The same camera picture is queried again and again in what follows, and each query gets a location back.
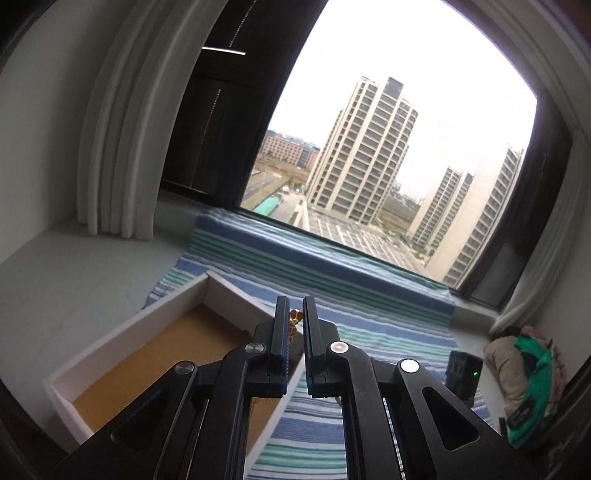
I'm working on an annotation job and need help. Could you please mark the dark window frame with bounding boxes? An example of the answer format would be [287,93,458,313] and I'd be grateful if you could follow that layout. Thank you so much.
[159,0,575,310]

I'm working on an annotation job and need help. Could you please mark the small gold pendant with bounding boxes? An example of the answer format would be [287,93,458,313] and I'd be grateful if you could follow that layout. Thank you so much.
[287,310,305,342]

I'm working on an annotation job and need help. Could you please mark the beige twin tower building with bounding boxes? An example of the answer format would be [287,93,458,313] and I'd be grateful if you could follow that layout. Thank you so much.
[409,147,525,287]

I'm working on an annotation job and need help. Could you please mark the white curtain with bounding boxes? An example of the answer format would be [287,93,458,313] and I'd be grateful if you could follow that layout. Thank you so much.
[489,106,591,337]
[76,0,229,241]

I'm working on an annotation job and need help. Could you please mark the white box with brown bottom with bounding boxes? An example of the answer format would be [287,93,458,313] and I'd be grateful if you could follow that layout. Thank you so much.
[42,271,305,469]

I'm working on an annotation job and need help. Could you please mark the low red brick building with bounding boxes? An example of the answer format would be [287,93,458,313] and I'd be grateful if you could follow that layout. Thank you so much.
[261,131,320,171]

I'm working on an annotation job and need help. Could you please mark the blue green striped blanket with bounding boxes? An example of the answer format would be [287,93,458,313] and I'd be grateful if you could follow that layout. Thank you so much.
[143,208,492,480]

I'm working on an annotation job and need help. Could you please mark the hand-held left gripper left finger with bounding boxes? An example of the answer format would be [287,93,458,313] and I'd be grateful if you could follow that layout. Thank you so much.
[51,295,291,480]

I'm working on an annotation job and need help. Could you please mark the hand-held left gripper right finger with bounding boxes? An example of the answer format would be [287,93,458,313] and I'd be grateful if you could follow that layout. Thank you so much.
[302,295,541,480]

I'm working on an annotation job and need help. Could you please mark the green cloth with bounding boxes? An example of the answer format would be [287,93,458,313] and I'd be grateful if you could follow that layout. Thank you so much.
[505,333,555,446]

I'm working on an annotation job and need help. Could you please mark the grey window screen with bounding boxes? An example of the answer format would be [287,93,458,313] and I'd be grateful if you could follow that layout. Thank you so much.
[471,242,515,305]

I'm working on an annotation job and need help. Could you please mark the tall beige tower building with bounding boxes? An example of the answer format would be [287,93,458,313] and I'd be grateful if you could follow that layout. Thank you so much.
[307,76,419,225]

